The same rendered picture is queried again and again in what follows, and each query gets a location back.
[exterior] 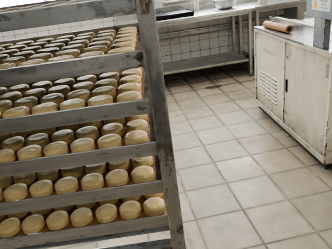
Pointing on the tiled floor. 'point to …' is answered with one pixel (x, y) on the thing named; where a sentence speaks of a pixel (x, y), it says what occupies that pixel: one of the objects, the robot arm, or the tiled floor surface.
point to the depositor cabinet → (296, 89)
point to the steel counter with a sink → (210, 9)
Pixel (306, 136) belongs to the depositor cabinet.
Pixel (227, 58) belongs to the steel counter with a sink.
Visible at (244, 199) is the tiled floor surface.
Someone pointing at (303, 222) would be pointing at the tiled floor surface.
